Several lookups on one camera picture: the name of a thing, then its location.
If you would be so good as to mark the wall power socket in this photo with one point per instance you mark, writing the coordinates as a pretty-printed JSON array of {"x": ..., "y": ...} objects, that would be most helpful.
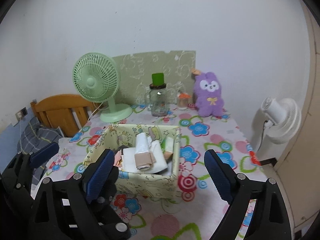
[{"x": 21, "y": 114}]

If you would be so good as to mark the white roll with beige band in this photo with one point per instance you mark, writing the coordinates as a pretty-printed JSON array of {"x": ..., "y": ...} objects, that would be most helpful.
[{"x": 143, "y": 152}]

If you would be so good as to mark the pink paper slip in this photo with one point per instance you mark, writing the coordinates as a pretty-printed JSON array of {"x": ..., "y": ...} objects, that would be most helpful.
[{"x": 118, "y": 159}]

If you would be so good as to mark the green cup on jar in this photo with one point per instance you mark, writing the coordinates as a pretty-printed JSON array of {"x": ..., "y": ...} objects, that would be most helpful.
[{"x": 157, "y": 79}]

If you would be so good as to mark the wooden bed headboard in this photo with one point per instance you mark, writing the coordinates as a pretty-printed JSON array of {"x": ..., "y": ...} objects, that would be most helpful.
[{"x": 68, "y": 112}]

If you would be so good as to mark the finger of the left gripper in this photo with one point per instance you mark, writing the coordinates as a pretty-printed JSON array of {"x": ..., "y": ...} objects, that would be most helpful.
[{"x": 43, "y": 155}]

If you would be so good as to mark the purple plush bunny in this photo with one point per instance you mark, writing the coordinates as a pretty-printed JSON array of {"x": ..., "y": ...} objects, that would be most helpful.
[{"x": 208, "y": 95}]

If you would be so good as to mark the yellow cartoon fabric storage box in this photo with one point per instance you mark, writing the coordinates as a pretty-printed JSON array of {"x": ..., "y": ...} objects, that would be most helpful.
[{"x": 151, "y": 185}]

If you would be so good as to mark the green desk fan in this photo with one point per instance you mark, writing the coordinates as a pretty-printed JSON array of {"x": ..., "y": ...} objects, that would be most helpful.
[{"x": 97, "y": 79}]

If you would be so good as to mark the white cloth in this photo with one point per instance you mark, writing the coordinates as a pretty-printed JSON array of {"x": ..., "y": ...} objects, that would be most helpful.
[{"x": 129, "y": 164}]

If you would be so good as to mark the cotton swab jar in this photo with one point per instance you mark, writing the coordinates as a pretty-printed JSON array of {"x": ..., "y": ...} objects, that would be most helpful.
[{"x": 183, "y": 100}]

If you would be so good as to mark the blue plaid pillow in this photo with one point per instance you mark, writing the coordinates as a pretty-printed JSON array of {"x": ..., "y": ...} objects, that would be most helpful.
[{"x": 36, "y": 136}]

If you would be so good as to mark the green orange tissue pack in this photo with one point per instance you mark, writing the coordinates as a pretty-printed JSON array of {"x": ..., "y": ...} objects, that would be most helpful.
[{"x": 167, "y": 146}]

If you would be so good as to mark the green cartoon patterned board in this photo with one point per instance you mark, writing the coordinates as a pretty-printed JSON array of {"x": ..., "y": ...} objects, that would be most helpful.
[{"x": 136, "y": 74}]

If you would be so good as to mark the glass mason jar mug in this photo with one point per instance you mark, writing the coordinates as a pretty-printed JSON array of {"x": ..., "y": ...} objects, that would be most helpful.
[{"x": 156, "y": 100}]

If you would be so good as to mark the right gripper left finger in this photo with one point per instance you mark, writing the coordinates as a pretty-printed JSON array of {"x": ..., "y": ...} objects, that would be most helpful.
[{"x": 79, "y": 207}]

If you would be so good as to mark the floral tablecloth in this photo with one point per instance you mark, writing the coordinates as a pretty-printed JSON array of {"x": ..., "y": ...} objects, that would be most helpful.
[{"x": 196, "y": 209}]

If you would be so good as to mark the white standing fan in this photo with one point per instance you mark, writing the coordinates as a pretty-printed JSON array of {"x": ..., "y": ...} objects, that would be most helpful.
[{"x": 275, "y": 124}]

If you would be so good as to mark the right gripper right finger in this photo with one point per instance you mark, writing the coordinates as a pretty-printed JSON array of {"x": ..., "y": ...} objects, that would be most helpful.
[{"x": 269, "y": 220}]

